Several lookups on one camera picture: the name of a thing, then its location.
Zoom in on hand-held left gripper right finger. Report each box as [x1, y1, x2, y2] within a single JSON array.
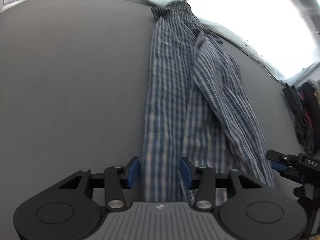
[[180, 157, 262, 210]]

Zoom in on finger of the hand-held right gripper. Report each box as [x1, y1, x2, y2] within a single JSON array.
[[266, 150, 300, 172]]

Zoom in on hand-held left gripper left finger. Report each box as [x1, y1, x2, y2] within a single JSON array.
[[59, 157, 139, 210]]

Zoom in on blue plaid shirt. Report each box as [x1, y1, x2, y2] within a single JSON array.
[[142, 0, 276, 203]]

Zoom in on dark blue folded jeans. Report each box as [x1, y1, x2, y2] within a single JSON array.
[[282, 83, 316, 155]]

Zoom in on printed white sheet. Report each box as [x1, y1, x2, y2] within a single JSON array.
[[2, 0, 320, 83]]

